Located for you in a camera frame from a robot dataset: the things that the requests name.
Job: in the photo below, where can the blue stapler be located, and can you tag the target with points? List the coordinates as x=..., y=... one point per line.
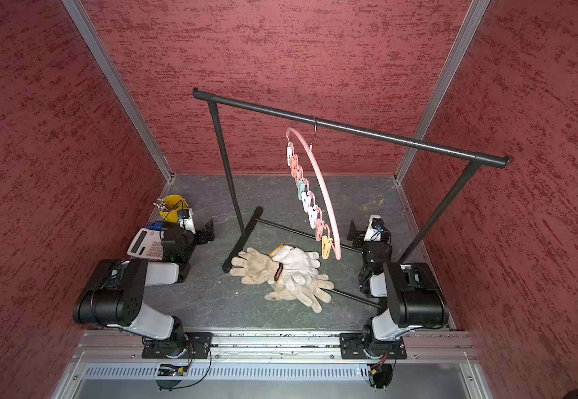
x=156, y=226

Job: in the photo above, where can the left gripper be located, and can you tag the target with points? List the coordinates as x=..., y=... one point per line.
x=202, y=234

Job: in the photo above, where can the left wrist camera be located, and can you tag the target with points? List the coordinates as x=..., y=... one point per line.
x=185, y=220

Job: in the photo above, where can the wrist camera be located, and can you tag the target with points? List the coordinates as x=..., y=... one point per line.
x=375, y=230
x=185, y=220

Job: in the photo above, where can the controller board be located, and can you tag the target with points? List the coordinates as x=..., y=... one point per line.
x=380, y=376
x=172, y=371

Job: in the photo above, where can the pink calculator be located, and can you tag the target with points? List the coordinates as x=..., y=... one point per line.
x=147, y=244

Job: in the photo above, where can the right controller board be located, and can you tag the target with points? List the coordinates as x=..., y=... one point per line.
x=380, y=376

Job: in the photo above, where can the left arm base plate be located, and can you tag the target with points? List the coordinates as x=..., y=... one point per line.
x=190, y=346

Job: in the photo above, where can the white work glove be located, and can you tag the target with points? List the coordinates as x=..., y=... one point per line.
x=294, y=259

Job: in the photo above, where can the pink clip hanger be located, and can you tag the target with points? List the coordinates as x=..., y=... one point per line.
x=317, y=206

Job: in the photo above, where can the yellow cup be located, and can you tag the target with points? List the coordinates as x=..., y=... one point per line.
x=172, y=208

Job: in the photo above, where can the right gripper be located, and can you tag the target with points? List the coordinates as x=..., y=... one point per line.
x=361, y=238

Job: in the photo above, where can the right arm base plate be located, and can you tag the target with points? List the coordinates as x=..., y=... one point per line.
x=359, y=346

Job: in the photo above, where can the black clothes rack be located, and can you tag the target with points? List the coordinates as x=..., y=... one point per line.
x=468, y=262

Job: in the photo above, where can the left controller board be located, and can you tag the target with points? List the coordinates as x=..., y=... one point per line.
x=172, y=371

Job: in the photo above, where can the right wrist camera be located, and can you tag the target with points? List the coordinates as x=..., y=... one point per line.
x=375, y=230

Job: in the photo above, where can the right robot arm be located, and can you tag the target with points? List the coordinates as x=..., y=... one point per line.
x=408, y=298

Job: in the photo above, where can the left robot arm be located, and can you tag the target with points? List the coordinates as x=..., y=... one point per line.
x=113, y=297

